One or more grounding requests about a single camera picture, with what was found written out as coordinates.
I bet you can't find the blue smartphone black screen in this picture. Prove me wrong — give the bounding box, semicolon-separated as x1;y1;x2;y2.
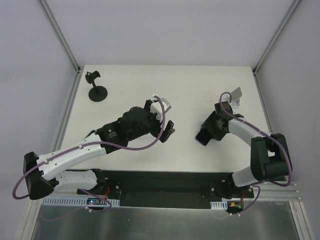
195;128;213;146

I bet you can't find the white folding phone stand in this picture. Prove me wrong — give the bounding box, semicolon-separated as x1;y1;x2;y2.
222;87;243;109

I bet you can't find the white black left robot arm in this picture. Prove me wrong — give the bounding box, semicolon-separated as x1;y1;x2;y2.
22;96;175;200

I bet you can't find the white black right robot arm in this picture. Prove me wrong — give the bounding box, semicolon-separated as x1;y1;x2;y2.
195;101;292;188

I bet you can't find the black round-base phone holder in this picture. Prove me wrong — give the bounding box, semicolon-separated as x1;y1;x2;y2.
85;70;108;103

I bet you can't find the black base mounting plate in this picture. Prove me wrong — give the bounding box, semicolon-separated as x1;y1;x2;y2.
88;169;254;209

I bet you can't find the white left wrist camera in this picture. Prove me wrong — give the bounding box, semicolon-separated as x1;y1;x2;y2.
150;97;172;123

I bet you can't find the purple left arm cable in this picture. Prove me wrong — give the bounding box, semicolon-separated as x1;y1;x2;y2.
12;96;168;201

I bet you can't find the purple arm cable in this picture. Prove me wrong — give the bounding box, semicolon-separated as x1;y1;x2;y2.
217;91;293;221
12;96;168;201

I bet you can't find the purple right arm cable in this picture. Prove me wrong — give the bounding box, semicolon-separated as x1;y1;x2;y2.
217;91;293;221

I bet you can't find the right white cable duct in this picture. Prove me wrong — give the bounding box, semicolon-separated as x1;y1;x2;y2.
210;200;228;211

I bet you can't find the white cable duct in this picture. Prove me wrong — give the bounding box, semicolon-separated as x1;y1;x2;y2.
210;200;228;211
42;196;120;208

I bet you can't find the aluminium rail right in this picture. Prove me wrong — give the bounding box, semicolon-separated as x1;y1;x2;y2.
257;182;302;202

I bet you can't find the left white cable duct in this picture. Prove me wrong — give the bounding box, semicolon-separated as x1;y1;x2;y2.
42;196;120;208

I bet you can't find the right aluminium frame post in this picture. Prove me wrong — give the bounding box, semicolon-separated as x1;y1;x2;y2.
252;0;303;76

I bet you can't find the aluminium frame post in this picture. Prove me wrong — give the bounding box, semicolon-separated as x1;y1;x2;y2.
37;0;81;73
252;0;303;76

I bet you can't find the left aluminium frame post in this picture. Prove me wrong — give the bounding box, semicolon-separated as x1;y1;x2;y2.
37;0;81;73

